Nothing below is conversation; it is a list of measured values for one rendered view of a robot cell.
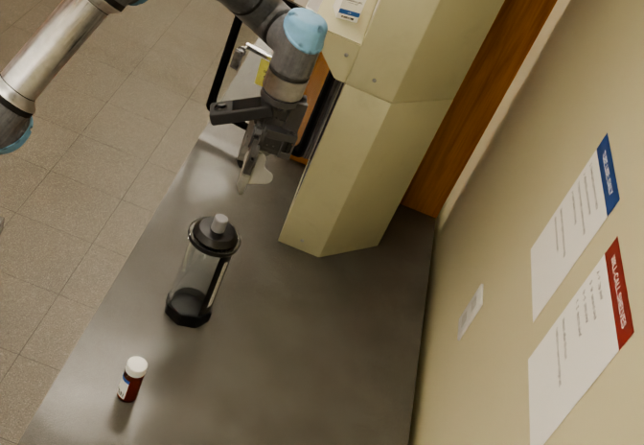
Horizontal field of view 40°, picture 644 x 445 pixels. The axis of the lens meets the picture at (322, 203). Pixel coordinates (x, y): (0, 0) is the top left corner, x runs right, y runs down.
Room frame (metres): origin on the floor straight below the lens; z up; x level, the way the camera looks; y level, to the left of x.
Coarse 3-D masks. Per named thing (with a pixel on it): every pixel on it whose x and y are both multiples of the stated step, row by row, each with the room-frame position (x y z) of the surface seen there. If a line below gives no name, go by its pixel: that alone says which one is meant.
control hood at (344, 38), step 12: (324, 0) 1.88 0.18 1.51; (372, 0) 1.99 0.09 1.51; (324, 12) 1.81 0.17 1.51; (372, 12) 1.93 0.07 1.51; (336, 24) 1.79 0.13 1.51; (348, 24) 1.81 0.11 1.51; (360, 24) 1.84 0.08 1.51; (336, 36) 1.74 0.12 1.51; (348, 36) 1.75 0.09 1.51; (360, 36) 1.78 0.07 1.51; (324, 48) 1.74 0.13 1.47; (336, 48) 1.74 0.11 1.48; (348, 48) 1.74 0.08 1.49; (336, 60) 1.74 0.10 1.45; (348, 60) 1.74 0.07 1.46; (336, 72) 1.74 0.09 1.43; (348, 72) 1.74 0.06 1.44
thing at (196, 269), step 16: (192, 224) 1.39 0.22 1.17; (240, 240) 1.40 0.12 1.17; (192, 256) 1.35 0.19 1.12; (208, 256) 1.34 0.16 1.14; (192, 272) 1.35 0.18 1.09; (208, 272) 1.35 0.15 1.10; (176, 288) 1.36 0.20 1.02; (192, 288) 1.34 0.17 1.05; (208, 288) 1.35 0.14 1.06; (176, 304) 1.35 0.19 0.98; (192, 304) 1.35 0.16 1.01
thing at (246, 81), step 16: (288, 0) 2.07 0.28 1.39; (240, 32) 2.08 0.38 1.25; (256, 48) 2.07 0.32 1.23; (240, 64) 2.07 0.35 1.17; (256, 64) 2.07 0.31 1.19; (320, 64) 2.05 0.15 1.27; (224, 80) 2.08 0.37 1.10; (240, 80) 2.07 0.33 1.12; (256, 80) 2.07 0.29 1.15; (320, 80) 2.05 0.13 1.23; (224, 96) 2.08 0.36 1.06; (240, 96) 2.07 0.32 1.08; (256, 96) 2.07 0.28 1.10; (304, 128) 2.05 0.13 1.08
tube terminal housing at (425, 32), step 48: (384, 0) 1.74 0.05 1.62; (432, 0) 1.75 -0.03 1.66; (480, 0) 1.84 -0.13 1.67; (384, 48) 1.74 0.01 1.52; (432, 48) 1.78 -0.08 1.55; (384, 96) 1.75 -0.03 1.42; (432, 96) 1.84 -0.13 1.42; (336, 144) 1.74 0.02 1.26; (384, 144) 1.78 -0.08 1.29; (336, 192) 1.75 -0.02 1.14; (384, 192) 1.84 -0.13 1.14; (288, 240) 1.74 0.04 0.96; (336, 240) 1.78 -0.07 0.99
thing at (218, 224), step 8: (216, 216) 1.39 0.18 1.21; (224, 216) 1.40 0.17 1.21; (200, 224) 1.38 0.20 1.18; (208, 224) 1.39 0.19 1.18; (216, 224) 1.38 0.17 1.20; (224, 224) 1.38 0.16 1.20; (200, 232) 1.36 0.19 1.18; (208, 232) 1.37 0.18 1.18; (216, 232) 1.38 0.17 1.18; (224, 232) 1.39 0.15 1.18; (232, 232) 1.40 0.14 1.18; (200, 240) 1.35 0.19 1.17; (208, 240) 1.35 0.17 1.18; (216, 240) 1.36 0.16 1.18; (224, 240) 1.37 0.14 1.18; (232, 240) 1.38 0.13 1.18; (216, 248) 1.35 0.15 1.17; (224, 248) 1.36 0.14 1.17
